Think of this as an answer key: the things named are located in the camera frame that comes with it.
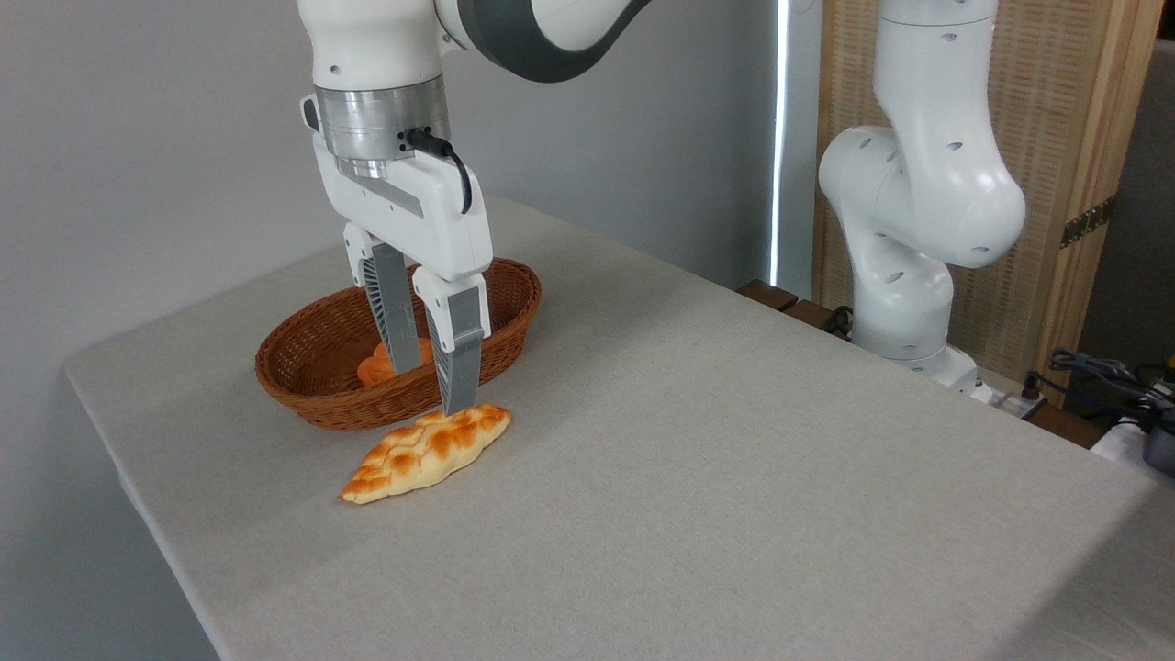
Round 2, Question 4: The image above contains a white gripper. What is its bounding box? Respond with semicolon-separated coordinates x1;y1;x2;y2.
301;95;494;417

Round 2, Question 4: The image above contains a bundle of dark cables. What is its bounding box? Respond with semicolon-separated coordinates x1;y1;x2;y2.
1024;349;1175;419

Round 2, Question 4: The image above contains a grey linen tablecloth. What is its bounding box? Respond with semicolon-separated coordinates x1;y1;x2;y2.
64;195;1175;661

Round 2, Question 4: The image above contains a small orange bread roll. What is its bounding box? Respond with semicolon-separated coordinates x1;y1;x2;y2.
356;338;434;388

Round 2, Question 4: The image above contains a wooden woven folding screen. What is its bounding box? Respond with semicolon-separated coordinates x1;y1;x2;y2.
812;0;1165;405

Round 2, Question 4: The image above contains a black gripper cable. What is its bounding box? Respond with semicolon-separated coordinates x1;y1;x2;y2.
401;128;474;215

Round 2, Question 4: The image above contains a metal screen hinge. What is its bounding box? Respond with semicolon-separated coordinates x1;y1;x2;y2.
1060;196;1118;249

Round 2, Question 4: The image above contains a dark grey round container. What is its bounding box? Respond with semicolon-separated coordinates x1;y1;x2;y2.
1143;418;1175;476

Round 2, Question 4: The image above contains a brown wicker oval basket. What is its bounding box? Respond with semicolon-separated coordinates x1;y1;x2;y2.
255;257;543;432

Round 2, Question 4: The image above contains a braided golden bread loaf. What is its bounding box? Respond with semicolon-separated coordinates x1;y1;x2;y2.
340;404;512;505

